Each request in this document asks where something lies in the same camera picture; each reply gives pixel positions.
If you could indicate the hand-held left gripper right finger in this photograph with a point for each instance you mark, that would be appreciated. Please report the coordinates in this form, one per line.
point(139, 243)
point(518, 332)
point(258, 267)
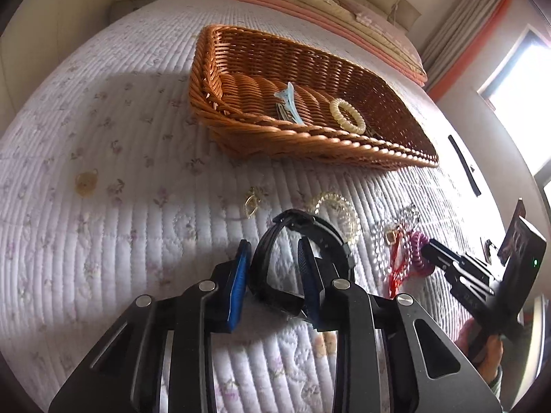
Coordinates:
point(308, 277)

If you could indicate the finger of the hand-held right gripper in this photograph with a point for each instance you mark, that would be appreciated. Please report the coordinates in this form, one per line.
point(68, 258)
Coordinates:
point(447, 253)
point(469, 286)

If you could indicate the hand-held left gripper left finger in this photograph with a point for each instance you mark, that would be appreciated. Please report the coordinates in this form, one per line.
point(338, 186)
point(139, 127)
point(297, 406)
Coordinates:
point(238, 286)

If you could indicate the brown wicker basket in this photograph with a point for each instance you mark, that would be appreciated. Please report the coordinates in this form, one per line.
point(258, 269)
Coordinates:
point(258, 58)

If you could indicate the person's right hand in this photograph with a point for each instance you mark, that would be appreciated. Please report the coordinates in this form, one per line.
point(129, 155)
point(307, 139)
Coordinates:
point(486, 368)

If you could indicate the gold drop earring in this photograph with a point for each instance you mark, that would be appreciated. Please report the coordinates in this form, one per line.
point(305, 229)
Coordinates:
point(252, 204)

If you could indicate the light blue hair clip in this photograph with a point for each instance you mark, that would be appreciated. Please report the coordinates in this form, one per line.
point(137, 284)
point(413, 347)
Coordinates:
point(287, 100)

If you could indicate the window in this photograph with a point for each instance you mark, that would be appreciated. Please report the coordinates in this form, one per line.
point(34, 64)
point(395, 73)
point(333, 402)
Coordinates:
point(521, 73)

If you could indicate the floral quilted bedspread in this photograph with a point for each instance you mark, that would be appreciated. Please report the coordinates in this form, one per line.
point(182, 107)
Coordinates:
point(107, 137)

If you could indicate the beige curtain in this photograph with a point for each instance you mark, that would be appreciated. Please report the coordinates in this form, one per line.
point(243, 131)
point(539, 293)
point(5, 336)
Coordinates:
point(465, 21)

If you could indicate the beige nightstand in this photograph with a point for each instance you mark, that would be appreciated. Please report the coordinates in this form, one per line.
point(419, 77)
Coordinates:
point(125, 5)

